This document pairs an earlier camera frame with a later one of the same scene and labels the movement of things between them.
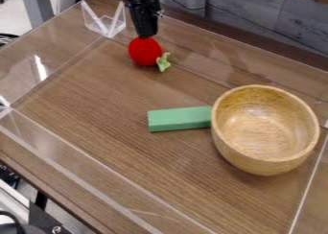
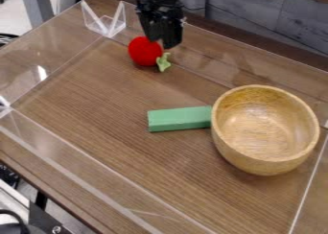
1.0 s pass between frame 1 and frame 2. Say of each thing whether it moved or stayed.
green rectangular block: stayed
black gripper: moved
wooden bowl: stayed
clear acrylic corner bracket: stayed
